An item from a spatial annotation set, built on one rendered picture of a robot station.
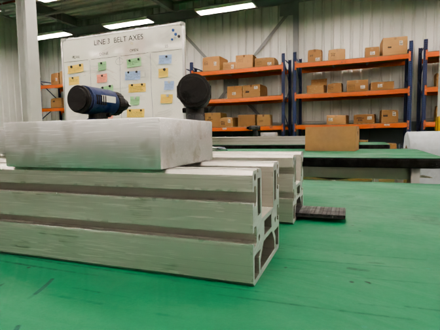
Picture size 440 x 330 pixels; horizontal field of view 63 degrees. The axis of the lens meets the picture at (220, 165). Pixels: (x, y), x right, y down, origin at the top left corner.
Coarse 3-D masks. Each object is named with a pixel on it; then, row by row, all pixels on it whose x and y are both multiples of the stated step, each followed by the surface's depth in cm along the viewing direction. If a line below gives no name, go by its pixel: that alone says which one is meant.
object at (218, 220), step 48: (0, 192) 34; (48, 192) 32; (96, 192) 32; (144, 192) 30; (192, 192) 28; (240, 192) 27; (0, 240) 34; (48, 240) 32; (96, 240) 31; (144, 240) 29; (192, 240) 28; (240, 240) 27
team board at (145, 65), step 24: (168, 24) 342; (72, 48) 387; (96, 48) 375; (120, 48) 364; (144, 48) 354; (168, 48) 344; (72, 72) 389; (96, 72) 378; (120, 72) 366; (144, 72) 356; (168, 72) 346; (144, 96) 359; (168, 96) 348
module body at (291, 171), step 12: (0, 156) 60; (216, 156) 47; (228, 156) 46; (240, 156) 46; (252, 156) 45; (264, 156) 45; (276, 156) 44; (288, 156) 44; (300, 156) 50; (288, 168) 45; (300, 168) 50; (288, 180) 44; (300, 180) 50; (288, 192) 45; (300, 192) 50; (288, 204) 44; (300, 204) 51; (288, 216) 44
